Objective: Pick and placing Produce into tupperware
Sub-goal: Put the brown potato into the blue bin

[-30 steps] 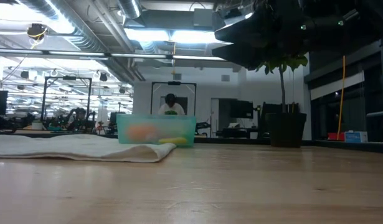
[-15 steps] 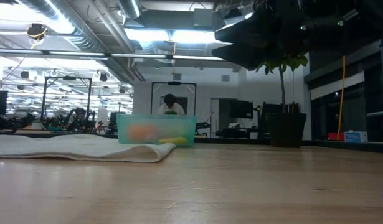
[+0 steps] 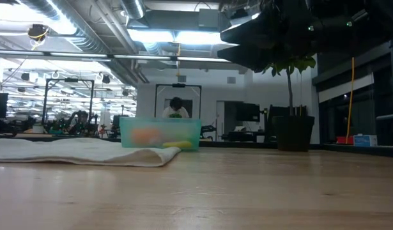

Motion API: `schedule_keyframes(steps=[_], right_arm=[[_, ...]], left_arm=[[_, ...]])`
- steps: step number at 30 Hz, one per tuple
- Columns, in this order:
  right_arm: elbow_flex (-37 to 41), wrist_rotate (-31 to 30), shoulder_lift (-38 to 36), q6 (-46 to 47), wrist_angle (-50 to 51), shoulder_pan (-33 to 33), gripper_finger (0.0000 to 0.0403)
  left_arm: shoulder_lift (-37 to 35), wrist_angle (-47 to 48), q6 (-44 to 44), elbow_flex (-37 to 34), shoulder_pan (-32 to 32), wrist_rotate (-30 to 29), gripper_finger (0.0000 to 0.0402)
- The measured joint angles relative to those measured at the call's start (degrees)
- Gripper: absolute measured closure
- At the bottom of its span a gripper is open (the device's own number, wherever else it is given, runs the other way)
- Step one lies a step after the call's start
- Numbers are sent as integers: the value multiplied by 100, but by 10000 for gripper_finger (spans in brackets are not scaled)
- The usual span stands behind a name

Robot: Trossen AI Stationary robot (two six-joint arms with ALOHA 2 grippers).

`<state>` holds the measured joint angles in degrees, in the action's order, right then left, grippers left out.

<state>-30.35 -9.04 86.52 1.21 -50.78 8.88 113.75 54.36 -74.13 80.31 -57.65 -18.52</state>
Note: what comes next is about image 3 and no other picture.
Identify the black gantry frame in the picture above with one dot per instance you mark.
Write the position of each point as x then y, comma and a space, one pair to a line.
68, 80
178, 85

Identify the red bin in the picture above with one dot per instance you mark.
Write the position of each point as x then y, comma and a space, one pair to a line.
344, 140

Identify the small yellow toy banana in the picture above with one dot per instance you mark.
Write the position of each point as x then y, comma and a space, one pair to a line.
177, 144

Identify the black ceiling dome camera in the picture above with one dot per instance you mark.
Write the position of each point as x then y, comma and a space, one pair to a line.
38, 32

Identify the silver ventilation duct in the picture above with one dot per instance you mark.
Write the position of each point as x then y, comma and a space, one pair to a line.
134, 8

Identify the green plant in black pot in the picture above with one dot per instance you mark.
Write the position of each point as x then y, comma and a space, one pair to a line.
293, 134

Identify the green leafy object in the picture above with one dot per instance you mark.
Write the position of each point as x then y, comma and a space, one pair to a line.
175, 115

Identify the blue white box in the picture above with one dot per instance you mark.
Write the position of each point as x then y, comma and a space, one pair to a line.
365, 140

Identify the long ceiling light bar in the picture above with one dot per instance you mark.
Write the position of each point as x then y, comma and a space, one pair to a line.
135, 57

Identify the grey wall vent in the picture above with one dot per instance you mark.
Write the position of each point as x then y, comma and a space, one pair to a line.
181, 78
231, 80

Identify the teal translucent tupperware container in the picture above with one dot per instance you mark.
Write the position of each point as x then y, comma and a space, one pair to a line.
161, 124

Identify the yellow pole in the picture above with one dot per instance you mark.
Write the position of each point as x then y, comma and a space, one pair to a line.
351, 105

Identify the black aluminium table frame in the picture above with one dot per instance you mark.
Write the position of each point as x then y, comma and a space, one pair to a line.
343, 149

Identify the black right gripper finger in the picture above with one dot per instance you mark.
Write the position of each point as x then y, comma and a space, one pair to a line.
260, 57
260, 30

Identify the white grey checkered cloth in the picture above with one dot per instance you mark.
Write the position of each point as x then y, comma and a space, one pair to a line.
87, 151

